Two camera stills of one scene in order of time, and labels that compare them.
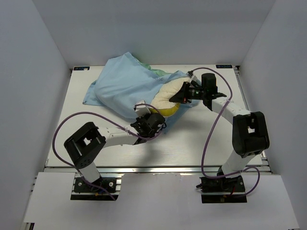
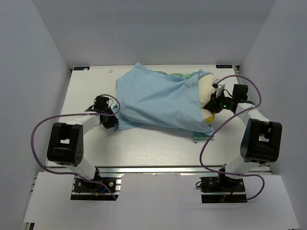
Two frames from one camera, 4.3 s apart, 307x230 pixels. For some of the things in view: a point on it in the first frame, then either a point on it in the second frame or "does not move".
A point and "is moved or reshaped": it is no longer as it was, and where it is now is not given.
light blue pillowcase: [125, 80] is moved or reshaped
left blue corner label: [81, 68] does not move
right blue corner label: [224, 66] does not move
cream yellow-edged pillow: [161, 105] is moved or reshaped
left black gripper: [139, 119] -> [113, 120]
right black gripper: [183, 95] -> [212, 105]
